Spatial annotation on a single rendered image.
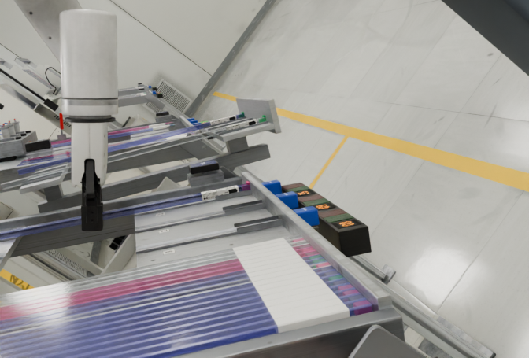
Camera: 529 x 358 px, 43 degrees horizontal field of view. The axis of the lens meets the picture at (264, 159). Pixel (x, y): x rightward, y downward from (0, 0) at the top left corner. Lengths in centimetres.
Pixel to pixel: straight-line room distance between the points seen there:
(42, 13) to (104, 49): 14
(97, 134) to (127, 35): 755
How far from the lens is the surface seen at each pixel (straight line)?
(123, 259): 234
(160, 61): 857
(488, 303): 172
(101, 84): 103
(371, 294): 56
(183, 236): 90
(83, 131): 102
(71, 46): 103
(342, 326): 53
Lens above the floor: 99
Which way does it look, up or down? 14 degrees down
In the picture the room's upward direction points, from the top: 54 degrees counter-clockwise
